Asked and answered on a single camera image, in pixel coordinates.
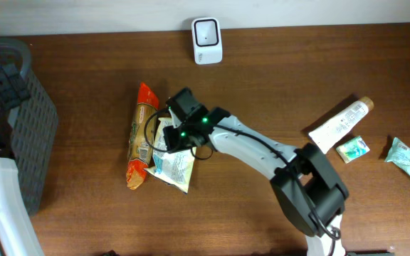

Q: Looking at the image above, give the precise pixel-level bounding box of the white wet wipes pack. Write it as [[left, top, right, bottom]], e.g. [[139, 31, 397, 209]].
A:
[[144, 117, 195, 194]]

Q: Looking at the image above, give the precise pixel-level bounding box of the orange cracker snack pack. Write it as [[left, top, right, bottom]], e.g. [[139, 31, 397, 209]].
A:
[[126, 82, 159, 190]]

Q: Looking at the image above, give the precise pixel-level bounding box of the white bamboo print tube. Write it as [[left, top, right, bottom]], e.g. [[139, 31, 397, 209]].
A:
[[308, 97, 374, 154]]

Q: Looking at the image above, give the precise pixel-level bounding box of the small teal tissue pack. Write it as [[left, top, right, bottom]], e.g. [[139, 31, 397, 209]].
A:
[[336, 137, 370, 164]]

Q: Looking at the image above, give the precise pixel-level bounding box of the teal sachet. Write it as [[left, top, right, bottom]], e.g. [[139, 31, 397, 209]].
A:
[[384, 137, 410, 176]]

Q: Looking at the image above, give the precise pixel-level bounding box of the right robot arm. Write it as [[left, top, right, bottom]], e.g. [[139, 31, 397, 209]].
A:
[[164, 87, 349, 255]]

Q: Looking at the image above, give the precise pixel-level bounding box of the white barcode scanner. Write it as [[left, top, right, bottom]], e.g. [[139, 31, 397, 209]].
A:
[[191, 17, 223, 65]]

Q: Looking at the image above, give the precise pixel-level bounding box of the grey plastic basket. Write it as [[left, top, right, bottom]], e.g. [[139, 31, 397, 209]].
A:
[[0, 38, 58, 216]]

